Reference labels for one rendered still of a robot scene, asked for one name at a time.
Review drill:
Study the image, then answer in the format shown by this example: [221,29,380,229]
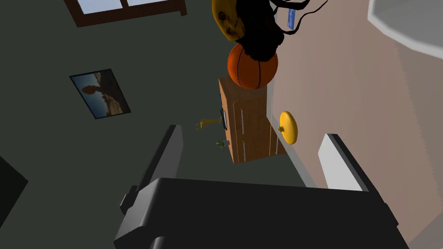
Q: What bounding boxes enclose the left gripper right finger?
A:
[318,133,379,193]

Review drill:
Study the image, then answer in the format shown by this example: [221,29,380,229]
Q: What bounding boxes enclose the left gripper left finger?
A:
[137,124,184,193]

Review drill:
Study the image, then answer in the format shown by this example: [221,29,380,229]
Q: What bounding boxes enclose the yellow round door knob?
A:
[278,110,299,146]

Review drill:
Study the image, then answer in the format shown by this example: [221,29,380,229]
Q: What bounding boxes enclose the wooden dresser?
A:
[218,77,288,165]

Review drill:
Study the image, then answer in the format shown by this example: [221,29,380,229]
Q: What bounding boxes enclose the framed landscape picture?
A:
[69,68,132,120]

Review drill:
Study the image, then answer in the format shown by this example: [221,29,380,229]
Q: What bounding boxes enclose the orange basketball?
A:
[227,42,279,90]

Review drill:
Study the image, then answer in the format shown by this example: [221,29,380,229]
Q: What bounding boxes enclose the wood framed window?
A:
[64,0,188,28]

